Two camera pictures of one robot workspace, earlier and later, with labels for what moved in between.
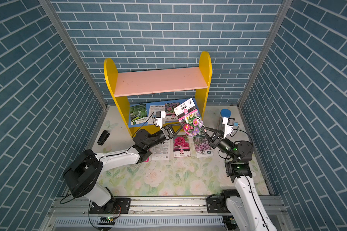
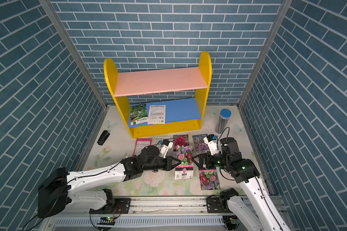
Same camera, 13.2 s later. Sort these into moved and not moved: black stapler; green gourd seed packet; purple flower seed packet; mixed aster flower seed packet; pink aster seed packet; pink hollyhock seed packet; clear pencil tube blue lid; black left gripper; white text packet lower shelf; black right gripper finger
Moved: mixed aster flower seed packet; black right gripper finger; black left gripper; pink aster seed packet
Not moved: black stapler; clear pencil tube blue lid; green gourd seed packet; purple flower seed packet; pink hollyhock seed packet; white text packet lower shelf
